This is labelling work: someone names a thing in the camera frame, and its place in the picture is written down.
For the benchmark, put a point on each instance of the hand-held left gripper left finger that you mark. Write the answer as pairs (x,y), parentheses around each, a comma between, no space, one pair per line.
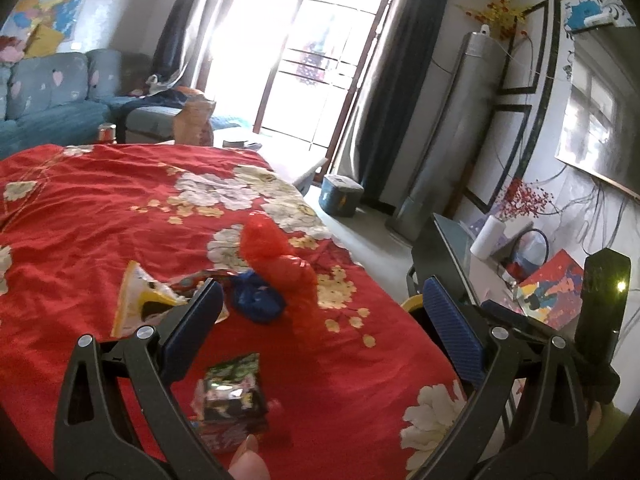
(190,335)

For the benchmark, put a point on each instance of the yellow artificial flowers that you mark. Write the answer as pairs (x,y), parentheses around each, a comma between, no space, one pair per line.
(500,15)

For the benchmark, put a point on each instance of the grey curtain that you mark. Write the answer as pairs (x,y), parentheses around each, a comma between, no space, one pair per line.
(395,85)

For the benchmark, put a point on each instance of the yellow cushion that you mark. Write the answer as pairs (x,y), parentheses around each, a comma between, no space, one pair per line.
(44,41)

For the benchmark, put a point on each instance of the country map poster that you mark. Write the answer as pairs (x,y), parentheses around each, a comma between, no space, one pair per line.
(50,10)

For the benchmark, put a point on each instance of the red ornament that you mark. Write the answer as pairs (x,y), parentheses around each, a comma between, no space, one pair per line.
(517,270)

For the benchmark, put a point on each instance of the dark blue curtain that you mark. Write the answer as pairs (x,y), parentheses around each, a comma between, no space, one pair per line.
(185,25)

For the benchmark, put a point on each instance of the glass balcony door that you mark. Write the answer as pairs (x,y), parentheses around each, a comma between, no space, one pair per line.
(280,60)

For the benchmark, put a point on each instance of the white wall device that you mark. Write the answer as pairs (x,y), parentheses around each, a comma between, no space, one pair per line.
(600,19)

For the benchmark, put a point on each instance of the white snack packet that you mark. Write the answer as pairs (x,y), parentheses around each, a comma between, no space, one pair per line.
(137,300)

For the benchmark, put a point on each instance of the blue sofa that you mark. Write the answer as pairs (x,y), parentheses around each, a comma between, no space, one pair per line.
(50,95)

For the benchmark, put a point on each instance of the tv cabinet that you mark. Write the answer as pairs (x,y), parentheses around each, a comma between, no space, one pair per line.
(450,245)

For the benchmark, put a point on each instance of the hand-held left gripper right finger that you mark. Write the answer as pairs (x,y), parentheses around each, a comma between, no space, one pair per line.
(450,325)

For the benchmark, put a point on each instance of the yellow bin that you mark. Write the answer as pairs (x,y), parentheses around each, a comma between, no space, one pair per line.
(412,304)

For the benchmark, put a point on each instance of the hanging laundry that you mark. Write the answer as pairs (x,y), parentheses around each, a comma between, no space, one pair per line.
(317,60)

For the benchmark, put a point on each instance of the blue stool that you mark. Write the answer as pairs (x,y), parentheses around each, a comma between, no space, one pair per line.
(341,195)

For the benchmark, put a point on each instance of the red berry branches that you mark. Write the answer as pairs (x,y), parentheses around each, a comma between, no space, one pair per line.
(522,200)

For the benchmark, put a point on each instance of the dark clothes pile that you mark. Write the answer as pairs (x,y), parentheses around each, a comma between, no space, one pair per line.
(165,95)

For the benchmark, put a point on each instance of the grey standing air conditioner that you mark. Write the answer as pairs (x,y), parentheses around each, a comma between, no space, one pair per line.
(450,135)

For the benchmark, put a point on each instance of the pink clothes pile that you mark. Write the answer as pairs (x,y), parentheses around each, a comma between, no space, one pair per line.
(11,50)

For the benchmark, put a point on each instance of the colourful painting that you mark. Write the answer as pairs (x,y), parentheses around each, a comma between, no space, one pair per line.
(555,290)

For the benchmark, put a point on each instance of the dark printed snack packet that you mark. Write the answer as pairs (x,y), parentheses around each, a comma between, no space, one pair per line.
(232,395)

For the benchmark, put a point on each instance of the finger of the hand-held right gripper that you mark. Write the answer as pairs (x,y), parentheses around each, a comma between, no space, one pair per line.
(525,327)

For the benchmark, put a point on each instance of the red floral blanket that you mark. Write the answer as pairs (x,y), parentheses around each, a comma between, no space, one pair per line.
(125,210)

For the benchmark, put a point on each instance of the person's left hand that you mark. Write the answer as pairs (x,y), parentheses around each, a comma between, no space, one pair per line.
(250,465)

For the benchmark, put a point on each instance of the red plastic bag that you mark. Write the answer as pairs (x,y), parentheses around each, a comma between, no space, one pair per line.
(285,270)

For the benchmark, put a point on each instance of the wall television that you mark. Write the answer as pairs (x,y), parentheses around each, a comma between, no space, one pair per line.
(600,120)

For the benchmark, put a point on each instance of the orange paper bag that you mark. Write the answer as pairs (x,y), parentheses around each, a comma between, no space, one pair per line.
(194,120)

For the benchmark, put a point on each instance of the white vase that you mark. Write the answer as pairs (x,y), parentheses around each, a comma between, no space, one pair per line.
(486,240)

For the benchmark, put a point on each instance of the metal can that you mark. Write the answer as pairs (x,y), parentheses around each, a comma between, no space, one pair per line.
(106,132)

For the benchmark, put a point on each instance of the blue plastic bag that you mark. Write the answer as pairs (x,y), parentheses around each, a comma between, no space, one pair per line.
(257,297)

